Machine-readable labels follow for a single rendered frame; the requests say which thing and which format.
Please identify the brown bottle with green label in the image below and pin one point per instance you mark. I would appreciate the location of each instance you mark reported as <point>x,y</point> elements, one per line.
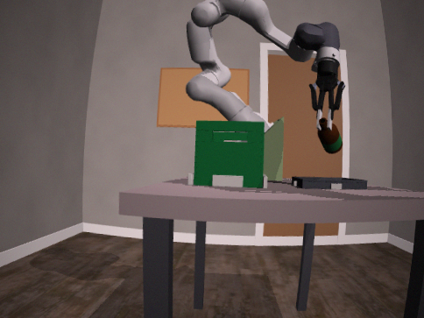
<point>331,140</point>

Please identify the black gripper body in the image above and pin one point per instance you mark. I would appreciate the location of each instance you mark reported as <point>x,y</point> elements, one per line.
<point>327,69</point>

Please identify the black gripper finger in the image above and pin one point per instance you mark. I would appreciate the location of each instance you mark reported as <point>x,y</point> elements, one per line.
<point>333,107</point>
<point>317,106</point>

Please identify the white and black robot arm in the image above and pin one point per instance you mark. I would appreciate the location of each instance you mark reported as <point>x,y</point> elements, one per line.
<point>322,38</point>

